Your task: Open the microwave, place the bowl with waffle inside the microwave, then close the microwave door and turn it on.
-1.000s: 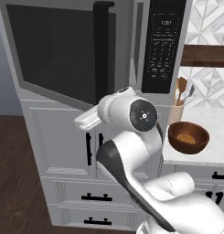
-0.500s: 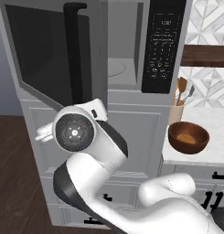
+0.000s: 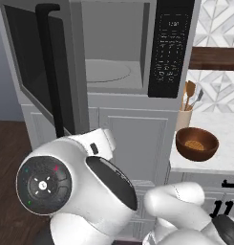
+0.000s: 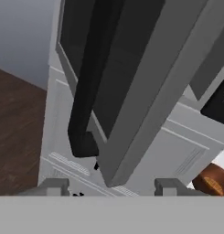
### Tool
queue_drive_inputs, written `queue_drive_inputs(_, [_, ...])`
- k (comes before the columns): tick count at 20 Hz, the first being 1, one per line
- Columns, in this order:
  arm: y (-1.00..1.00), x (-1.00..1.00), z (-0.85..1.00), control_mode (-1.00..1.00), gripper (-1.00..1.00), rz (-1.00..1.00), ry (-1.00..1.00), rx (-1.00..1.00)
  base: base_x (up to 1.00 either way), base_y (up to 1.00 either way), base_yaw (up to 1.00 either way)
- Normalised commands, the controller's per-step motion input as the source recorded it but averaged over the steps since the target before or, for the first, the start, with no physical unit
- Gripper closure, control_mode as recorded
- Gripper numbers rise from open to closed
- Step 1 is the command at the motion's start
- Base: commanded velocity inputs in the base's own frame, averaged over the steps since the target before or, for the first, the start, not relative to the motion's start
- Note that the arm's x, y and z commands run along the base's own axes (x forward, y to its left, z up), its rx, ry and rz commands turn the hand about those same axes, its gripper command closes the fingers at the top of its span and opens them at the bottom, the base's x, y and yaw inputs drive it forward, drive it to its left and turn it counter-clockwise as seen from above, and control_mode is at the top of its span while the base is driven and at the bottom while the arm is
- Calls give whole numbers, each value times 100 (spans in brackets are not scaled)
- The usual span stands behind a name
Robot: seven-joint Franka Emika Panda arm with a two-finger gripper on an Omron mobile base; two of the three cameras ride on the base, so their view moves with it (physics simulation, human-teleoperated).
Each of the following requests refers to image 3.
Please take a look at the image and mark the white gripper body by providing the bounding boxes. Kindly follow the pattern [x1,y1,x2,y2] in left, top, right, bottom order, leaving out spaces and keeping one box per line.
[67,127,117,161]

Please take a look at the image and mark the grey cabinet door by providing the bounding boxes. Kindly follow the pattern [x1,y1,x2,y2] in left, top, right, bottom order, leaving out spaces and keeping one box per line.
[98,107,180,187]

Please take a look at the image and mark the grey microwave turntable plate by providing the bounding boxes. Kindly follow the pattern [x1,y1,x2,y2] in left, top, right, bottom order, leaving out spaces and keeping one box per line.
[85,59,133,83]

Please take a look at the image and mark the golden waffle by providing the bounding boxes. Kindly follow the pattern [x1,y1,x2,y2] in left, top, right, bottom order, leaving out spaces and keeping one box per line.
[183,140,205,152]

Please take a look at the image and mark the grey microwave oven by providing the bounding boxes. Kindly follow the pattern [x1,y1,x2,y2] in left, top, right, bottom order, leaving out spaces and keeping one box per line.
[69,0,202,100]

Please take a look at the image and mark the brown wooden bowl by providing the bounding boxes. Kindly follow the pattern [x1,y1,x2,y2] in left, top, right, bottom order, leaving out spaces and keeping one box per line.
[175,126,221,163]

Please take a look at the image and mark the grey microwave door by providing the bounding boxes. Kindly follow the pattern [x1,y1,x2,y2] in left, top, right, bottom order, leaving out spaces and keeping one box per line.
[0,0,90,136]

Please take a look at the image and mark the grey tall cabinet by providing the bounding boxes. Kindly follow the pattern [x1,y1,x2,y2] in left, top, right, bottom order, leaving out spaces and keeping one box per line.
[20,92,183,241]

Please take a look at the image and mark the beige utensil pot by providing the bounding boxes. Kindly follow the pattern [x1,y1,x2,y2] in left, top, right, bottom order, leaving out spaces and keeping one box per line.
[175,108,195,132]

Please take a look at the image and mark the wooden spoon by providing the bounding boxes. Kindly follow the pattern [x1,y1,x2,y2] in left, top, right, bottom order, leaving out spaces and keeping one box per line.
[183,79,197,111]

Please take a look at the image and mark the grey spatula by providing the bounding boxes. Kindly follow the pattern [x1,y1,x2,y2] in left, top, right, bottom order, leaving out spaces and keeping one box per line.
[189,88,205,110]

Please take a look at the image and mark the grey counter cabinet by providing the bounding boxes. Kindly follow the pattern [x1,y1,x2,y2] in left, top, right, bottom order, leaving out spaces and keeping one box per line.
[165,170,234,224]

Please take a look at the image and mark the black microwave door handle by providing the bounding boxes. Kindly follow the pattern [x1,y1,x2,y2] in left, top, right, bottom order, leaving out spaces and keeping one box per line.
[34,3,66,139]

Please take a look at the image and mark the black cabinet door handle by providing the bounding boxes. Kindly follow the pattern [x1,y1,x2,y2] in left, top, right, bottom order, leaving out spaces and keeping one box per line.
[210,200,225,219]
[223,200,234,216]

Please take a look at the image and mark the black drawer handle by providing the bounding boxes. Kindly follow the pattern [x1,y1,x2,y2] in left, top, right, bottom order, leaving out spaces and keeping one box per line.
[221,179,234,189]

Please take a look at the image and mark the dark wooden wall shelf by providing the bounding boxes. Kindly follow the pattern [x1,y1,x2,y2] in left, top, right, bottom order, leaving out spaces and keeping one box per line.
[188,46,234,72]

